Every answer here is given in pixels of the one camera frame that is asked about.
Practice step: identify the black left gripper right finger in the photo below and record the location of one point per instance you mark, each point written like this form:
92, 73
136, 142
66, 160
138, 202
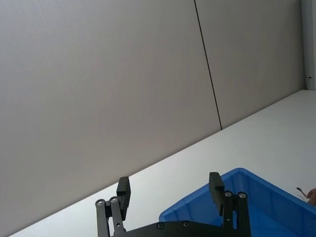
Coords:
216, 190

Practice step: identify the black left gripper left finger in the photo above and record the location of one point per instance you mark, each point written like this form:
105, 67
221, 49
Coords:
123, 195

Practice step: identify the person's hand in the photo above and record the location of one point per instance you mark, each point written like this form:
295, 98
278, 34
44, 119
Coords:
313, 196

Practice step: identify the blue plastic bin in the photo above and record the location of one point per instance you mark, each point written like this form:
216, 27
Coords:
266, 209

